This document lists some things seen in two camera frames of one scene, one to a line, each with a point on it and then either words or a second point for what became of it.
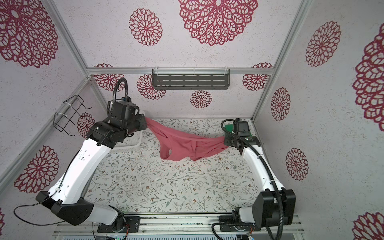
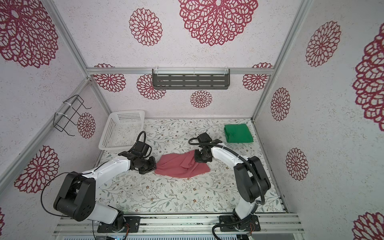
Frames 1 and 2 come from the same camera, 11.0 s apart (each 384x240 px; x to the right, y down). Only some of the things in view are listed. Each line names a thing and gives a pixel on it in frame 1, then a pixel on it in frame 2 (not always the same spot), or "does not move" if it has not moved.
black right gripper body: [230, 140] -> [199, 156]
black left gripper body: [139, 124] -> [147, 165]
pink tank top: [173, 144] -> [180, 165]
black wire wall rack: [66, 112] does not move
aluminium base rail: [171, 224] does not move
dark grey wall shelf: [191, 78] does not move
